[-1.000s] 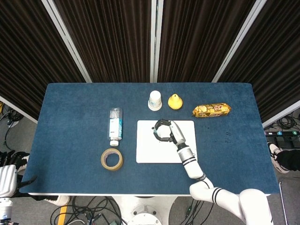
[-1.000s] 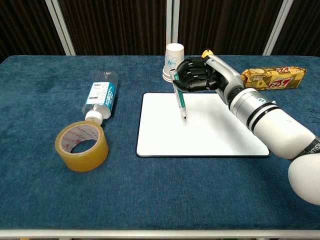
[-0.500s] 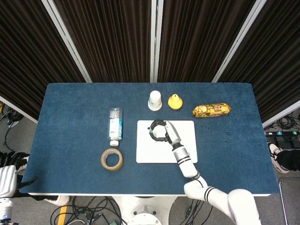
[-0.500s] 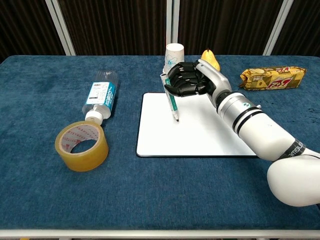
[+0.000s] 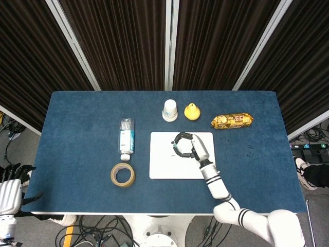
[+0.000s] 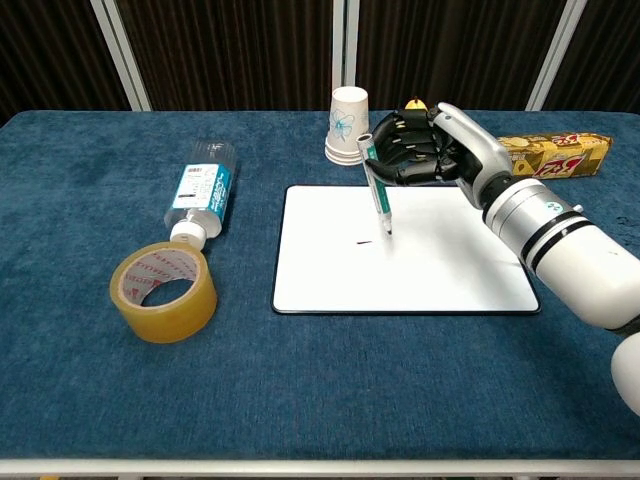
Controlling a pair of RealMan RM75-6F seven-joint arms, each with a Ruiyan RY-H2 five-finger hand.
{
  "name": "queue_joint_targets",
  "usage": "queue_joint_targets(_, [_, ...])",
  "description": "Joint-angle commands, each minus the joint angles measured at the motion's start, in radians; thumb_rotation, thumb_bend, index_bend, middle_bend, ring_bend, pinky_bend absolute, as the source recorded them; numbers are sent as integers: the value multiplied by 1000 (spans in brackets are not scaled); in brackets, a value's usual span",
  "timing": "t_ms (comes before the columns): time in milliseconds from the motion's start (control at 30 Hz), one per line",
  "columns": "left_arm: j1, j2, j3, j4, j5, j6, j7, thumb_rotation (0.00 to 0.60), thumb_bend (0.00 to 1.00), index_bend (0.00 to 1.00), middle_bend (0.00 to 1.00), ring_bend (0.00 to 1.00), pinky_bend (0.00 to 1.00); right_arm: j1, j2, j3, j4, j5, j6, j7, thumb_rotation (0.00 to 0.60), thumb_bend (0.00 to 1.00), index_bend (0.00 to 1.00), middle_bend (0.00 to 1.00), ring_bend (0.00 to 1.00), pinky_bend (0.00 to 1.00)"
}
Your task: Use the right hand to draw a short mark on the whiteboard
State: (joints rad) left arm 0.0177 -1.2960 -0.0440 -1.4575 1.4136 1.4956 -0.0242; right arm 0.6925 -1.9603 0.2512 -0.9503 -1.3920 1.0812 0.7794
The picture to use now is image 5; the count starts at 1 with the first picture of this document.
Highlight black trouser leg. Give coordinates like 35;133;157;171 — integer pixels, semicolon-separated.
302;164;329;188

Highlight yellow pear-shaped toy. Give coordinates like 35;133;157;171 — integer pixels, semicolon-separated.
184;103;202;121

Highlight white paper cup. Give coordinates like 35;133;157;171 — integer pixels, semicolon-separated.
162;99;178;122

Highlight white rectangular drawing board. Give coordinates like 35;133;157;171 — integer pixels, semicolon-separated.
149;132;217;180

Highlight white sneaker with black trim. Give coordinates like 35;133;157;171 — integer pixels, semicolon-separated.
294;156;318;191

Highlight grey metal partition post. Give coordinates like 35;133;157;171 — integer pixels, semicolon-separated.
163;0;180;91
45;0;101;91
232;0;293;91

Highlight black coiled cables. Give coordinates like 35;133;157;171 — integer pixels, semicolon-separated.
304;123;328;143

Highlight black floor cable bundle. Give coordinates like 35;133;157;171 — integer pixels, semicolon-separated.
55;215;136;247

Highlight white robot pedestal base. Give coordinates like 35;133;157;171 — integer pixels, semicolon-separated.
122;215;194;247

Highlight white sneaker with plain toe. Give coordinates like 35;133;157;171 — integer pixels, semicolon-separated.
50;214;78;227

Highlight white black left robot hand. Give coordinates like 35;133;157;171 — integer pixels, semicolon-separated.
0;163;44;214

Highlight clear plastic water bottle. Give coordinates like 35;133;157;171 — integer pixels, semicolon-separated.
118;117;135;161

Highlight blue felt table mat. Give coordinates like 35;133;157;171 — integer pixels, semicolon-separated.
21;91;308;214

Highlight yellow brown snack packet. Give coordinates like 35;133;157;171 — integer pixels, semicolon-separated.
211;112;254;130

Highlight brown packing tape roll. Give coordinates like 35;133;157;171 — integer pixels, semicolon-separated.
110;162;136;188

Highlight black cable with green light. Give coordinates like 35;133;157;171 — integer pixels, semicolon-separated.
203;216;222;240

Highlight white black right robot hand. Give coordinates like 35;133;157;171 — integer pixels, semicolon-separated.
171;132;211;163

